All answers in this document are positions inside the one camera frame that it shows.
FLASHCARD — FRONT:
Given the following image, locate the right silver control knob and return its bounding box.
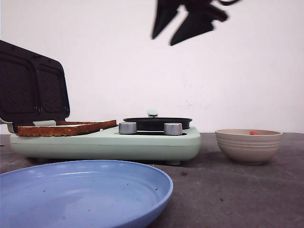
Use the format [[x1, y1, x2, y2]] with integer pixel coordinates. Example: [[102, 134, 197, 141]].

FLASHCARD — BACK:
[[164, 123, 183, 136]]

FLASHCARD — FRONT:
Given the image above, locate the blue plate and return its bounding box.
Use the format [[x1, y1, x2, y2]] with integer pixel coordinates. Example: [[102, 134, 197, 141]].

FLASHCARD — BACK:
[[0, 160, 173, 228]]

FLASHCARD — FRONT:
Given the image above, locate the bread slice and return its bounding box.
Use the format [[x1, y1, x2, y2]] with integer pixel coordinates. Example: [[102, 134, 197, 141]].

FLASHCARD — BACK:
[[56, 120, 117, 129], [17, 124, 100, 137]]

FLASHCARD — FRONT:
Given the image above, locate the beige ribbed bowl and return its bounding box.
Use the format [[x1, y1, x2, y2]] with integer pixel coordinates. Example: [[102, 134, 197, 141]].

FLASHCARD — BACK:
[[215, 129, 283, 165]]

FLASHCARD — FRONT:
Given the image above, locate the mint green breakfast maker base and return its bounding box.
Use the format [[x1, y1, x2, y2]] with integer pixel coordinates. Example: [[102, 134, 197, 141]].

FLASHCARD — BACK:
[[9, 126, 201, 164]]

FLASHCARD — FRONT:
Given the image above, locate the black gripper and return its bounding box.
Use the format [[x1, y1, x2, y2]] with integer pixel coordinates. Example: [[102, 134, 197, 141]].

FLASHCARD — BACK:
[[152, 0, 229, 46]]

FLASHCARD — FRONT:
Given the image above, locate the silver control knob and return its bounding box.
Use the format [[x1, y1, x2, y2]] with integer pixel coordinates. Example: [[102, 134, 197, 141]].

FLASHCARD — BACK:
[[118, 122, 137, 134], [164, 123, 183, 136]]

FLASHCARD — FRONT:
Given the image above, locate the mint green hinged lid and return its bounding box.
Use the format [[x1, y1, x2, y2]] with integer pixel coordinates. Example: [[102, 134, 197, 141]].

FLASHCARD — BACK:
[[0, 41, 70, 133]]

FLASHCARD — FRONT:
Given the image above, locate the left silver control knob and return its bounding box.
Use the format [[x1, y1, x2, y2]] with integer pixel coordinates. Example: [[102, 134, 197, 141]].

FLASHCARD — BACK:
[[118, 122, 137, 134]]

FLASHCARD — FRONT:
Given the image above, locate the black frying pan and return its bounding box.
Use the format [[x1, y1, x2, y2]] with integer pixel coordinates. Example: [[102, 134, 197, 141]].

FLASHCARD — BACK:
[[124, 109, 192, 131]]

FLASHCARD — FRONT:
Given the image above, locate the pink cooked shrimp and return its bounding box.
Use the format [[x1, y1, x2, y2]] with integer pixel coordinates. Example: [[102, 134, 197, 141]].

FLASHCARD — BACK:
[[249, 131, 259, 135]]

